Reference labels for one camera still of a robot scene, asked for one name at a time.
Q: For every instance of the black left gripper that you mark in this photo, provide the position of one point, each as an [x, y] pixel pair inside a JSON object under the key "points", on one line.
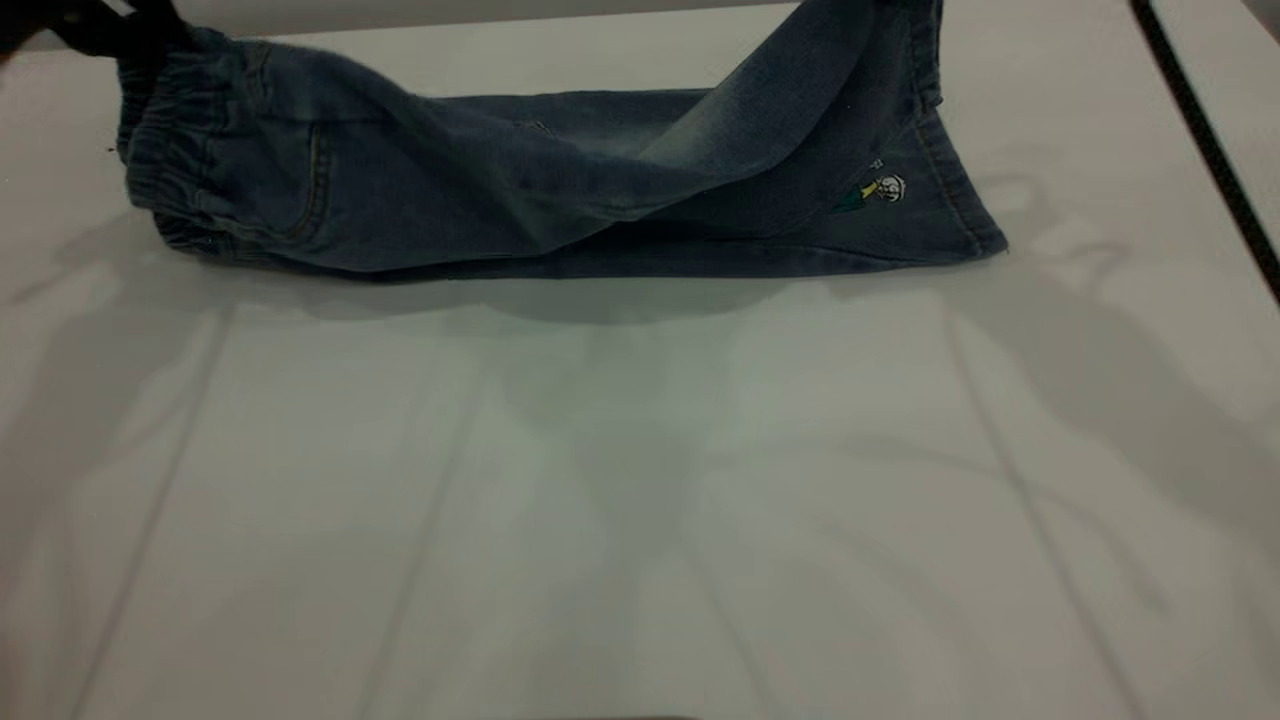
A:
{"points": [[40, 18]]}

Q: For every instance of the blue denim shorts basketball print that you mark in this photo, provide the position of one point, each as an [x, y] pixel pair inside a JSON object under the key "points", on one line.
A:
{"points": [[400, 180]]}

